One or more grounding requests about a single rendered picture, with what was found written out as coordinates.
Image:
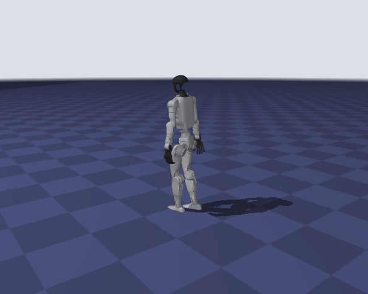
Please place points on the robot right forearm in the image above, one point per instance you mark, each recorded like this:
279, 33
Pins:
196, 129

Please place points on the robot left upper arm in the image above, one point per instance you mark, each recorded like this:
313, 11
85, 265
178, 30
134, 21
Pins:
172, 106

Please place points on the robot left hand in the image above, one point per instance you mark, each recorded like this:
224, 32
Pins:
168, 155

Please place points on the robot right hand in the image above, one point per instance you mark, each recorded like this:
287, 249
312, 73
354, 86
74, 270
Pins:
199, 145

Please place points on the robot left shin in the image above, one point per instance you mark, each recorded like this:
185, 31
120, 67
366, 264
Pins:
177, 190

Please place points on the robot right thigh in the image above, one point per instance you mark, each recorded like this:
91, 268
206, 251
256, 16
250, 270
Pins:
186, 162

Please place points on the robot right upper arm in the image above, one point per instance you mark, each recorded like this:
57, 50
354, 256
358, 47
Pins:
195, 109

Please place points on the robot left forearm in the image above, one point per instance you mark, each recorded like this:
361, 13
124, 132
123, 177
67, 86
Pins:
169, 135

